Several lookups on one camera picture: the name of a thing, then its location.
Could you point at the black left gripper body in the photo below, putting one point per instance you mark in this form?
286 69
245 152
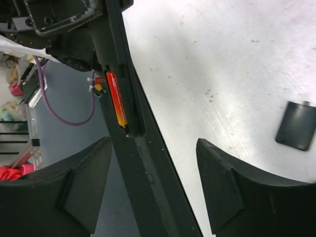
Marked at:
83 34

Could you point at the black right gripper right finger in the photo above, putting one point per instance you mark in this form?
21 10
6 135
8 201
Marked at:
245 201

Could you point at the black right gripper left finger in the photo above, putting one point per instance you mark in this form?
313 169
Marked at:
60 200

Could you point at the slim black remote control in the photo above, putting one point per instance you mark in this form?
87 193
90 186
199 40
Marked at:
158 200

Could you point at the black battery cover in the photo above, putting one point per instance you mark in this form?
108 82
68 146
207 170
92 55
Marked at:
298 126

